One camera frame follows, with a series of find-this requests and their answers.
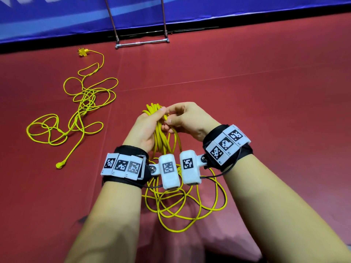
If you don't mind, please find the person's right hand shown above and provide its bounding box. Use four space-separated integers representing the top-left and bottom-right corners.
162 101 223 142

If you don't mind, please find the person's left hand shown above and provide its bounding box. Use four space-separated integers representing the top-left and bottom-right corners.
122 105 169 155

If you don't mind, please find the yellow cord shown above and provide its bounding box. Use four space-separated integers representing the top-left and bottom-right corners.
141 102 228 234
26 47 120 170

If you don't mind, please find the metal rack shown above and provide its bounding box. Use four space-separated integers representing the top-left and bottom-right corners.
103 0 171 50

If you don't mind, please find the person's right forearm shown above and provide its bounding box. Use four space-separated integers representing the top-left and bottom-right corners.
222 153 351 263

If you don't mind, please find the person's left forearm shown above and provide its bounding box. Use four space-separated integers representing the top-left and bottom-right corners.
63 180 144 263

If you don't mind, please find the black marker wristband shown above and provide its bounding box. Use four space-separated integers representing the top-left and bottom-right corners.
100 145 151 190
202 123 254 172

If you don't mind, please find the blue banner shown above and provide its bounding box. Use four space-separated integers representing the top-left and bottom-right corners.
0 0 351 44

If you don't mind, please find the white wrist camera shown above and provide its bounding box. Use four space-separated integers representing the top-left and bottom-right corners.
179 149 205 186
148 153 182 191

